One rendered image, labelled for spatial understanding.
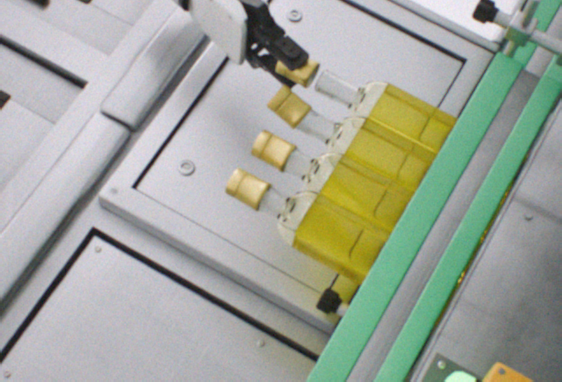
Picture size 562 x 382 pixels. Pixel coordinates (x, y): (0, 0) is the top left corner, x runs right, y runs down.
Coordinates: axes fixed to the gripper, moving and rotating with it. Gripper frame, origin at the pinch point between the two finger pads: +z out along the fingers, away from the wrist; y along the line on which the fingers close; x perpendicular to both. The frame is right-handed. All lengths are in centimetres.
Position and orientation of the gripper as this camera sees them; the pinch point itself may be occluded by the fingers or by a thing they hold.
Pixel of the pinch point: (288, 62)
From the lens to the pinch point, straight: 141.9
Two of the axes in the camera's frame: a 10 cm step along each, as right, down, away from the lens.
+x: 7.0, -6.1, 3.7
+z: 7.1, 6.5, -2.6
